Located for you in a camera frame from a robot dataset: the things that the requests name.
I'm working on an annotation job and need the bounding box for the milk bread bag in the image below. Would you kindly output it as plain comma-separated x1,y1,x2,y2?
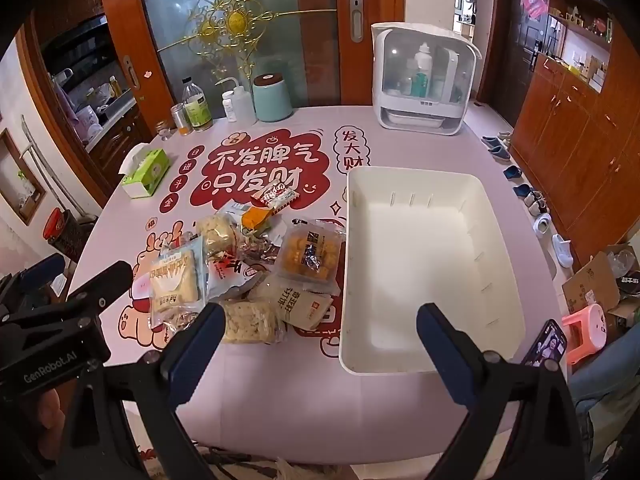
149,236,206,332

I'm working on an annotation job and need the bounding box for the red white snack packet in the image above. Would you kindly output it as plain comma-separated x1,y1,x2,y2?
206,255,264,301

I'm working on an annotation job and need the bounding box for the beige soda cracker pack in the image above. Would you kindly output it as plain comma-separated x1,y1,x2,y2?
248,274,332,330

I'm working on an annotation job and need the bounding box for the puffed rice snack bag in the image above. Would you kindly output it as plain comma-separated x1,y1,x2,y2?
195,214,238,256

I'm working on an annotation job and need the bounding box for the orange cake snack pack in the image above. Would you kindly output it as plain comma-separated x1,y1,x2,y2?
274,218,345,296

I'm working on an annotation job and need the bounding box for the small red white candy packet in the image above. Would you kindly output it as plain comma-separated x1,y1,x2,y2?
258,181,299,211

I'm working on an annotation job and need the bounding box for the orange white snack bag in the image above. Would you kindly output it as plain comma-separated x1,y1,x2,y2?
220,200,273,234

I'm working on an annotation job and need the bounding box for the operator left hand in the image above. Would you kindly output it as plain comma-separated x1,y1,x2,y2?
37,389,65,460

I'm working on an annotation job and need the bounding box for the rice cake snack bag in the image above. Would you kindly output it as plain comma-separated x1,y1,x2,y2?
222,300,285,344

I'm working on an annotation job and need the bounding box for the black smartphone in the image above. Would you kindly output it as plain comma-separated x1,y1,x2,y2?
522,318,567,367

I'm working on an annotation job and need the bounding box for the white plastic storage bin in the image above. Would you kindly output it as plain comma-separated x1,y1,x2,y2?
338,167,525,376

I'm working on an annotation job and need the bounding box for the pink plastic stool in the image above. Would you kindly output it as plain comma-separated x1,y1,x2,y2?
562,304,608,366

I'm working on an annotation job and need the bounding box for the green tissue box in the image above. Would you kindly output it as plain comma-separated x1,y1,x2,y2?
118,143,170,200

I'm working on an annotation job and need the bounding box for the cardboard box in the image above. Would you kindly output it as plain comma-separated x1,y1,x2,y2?
562,244,639,313

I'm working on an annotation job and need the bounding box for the small glass jar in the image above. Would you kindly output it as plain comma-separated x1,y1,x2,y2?
155,120,174,141

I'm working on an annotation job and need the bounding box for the clear bottle green label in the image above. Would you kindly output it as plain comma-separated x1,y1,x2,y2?
182,77,213,130

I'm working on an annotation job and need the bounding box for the white pill bottle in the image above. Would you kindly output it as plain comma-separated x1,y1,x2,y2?
221,92,236,122

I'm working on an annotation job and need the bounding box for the white squeeze wash bottle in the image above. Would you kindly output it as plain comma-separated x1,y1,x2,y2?
216,77,257,128

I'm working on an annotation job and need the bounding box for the teal cylindrical canister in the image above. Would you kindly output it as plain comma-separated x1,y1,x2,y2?
252,73,293,122

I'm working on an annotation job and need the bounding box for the white cosmetic organizer box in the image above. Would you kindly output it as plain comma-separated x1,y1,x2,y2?
371,22,482,136

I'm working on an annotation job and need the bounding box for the glass sliding door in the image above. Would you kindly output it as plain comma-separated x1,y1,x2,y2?
102,0,380,126

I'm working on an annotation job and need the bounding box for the wooden wall cabinet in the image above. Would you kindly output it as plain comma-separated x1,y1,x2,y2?
511,0,639,266

